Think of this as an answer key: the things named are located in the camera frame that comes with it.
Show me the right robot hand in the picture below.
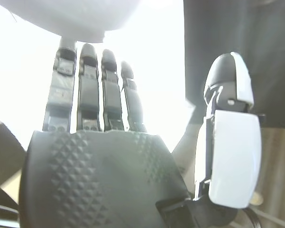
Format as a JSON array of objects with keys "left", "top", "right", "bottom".
[{"left": 18, "top": 38, "right": 263, "bottom": 228}]

